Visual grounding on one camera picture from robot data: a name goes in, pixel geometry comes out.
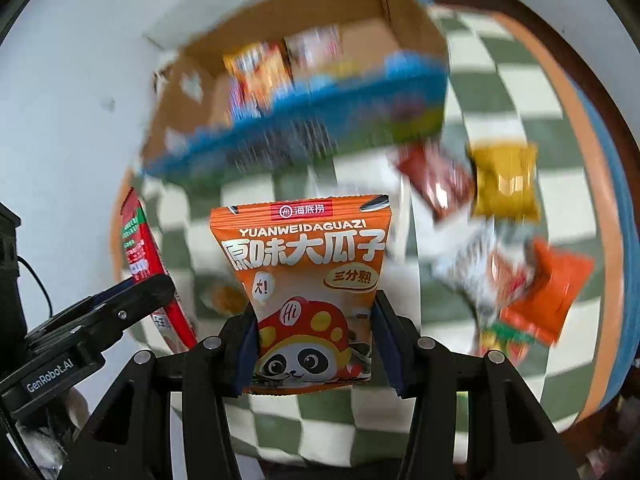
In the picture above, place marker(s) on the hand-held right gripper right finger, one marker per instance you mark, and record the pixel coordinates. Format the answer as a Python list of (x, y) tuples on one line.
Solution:
[(387, 352)]

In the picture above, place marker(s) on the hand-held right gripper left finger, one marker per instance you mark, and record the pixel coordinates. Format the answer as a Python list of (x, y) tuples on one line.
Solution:
[(247, 347)]

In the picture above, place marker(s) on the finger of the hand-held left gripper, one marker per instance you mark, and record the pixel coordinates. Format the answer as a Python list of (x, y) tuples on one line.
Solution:
[(145, 292), (107, 294)]

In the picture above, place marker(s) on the red green snack packet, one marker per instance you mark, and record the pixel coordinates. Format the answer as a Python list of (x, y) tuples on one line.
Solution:
[(137, 245)]

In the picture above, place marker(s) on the orange panda snack packet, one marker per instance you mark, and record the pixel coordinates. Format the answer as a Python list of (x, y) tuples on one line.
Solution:
[(300, 280)]

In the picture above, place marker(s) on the white cookie snack packet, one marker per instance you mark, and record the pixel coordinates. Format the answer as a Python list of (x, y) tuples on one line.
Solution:
[(470, 265)]

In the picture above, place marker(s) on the plain orange snack packet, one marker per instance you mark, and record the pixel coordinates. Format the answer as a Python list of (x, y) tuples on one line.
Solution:
[(550, 295)]

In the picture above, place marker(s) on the brown red snack packet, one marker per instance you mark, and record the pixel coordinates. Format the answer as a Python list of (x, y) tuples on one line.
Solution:
[(435, 180)]

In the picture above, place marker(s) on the cardboard box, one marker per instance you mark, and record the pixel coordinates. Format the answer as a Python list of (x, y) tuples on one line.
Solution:
[(365, 10)]

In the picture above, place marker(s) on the yellow topped snack packet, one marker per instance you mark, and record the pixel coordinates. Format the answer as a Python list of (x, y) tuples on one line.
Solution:
[(257, 75)]

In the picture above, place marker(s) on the red white snack packet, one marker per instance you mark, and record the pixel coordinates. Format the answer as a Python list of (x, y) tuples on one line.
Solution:
[(315, 47)]

